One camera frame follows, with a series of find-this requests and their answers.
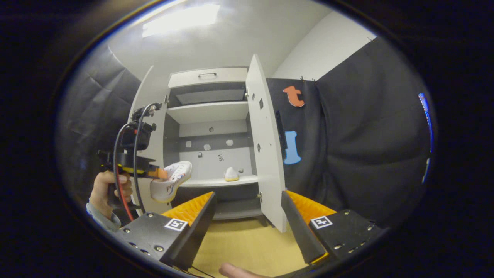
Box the red cable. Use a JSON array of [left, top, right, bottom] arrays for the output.
[[113, 123, 135, 222]]

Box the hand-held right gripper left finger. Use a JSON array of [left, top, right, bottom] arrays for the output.
[[115, 192, 217, 271]]

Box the black cable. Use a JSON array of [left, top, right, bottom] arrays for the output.
[[133, 102, 161, 214]]

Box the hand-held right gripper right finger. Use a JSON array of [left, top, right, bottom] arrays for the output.
[[281, 190, 389, 270]]

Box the white shoe cabinet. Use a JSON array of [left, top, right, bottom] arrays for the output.
[[164, 67, 263, 220]]

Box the white cabinet door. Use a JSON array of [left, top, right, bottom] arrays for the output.
[[246, 54, 288, 233], [127, 66, 169, 215]]

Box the white cabinet drawer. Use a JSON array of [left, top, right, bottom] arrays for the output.
[[168, 67, 248, 88]]

